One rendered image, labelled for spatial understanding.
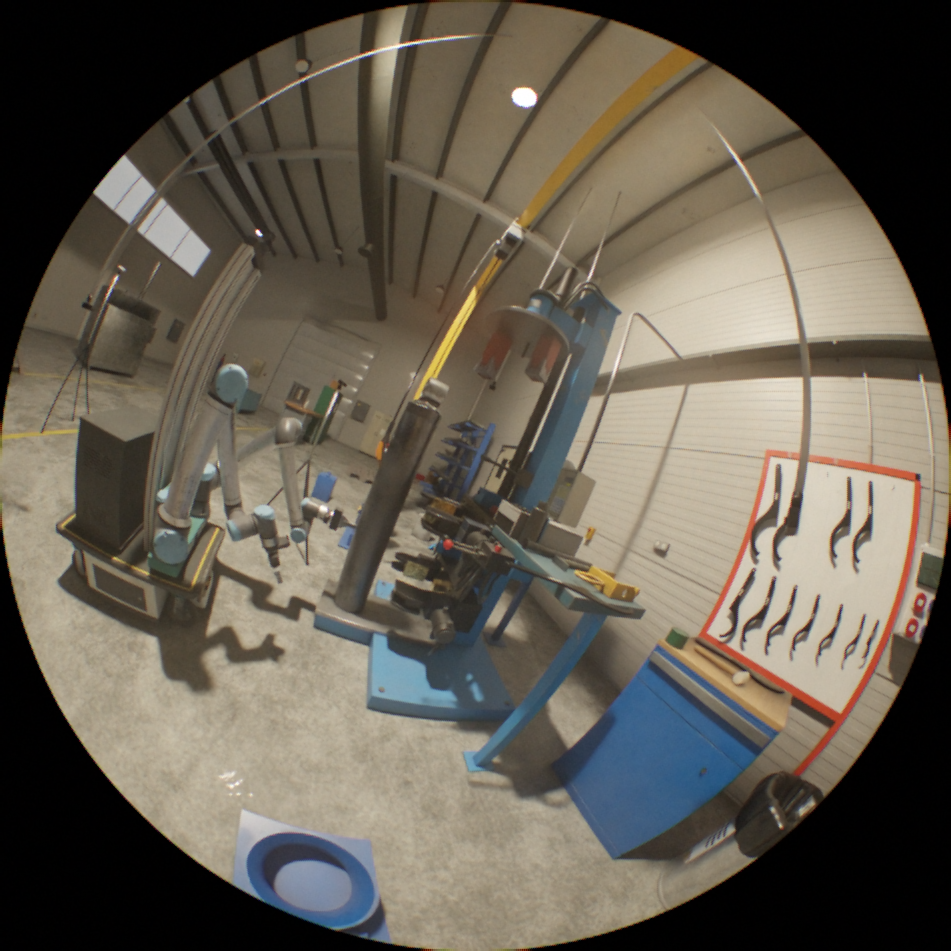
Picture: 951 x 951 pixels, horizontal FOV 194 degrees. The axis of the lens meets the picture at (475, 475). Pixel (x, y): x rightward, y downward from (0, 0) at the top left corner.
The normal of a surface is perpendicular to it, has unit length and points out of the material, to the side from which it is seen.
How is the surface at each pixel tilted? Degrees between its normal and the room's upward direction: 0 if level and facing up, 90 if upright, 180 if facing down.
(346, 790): 0
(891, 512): 90
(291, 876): 0
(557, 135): 173
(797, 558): 90
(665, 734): 90
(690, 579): 90
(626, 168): 173
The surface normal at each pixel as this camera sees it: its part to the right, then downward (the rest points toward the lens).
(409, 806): 0.41, -0.91
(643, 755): -0.87, -0.39
